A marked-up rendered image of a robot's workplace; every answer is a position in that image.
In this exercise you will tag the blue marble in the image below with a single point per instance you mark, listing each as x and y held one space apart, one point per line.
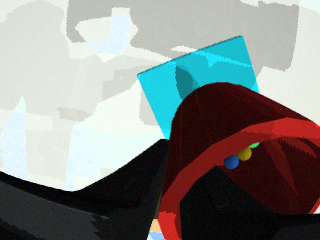
231 162

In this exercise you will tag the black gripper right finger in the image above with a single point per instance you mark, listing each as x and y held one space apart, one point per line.
216 208

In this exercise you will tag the yellow marble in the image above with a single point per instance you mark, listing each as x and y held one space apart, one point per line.
245 154

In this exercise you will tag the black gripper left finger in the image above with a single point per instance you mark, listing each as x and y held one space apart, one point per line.
121 206

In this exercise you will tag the tan wooden flat bar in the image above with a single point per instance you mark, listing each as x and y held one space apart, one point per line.
155 226

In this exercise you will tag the red cup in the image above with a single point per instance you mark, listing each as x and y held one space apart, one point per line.
218 120

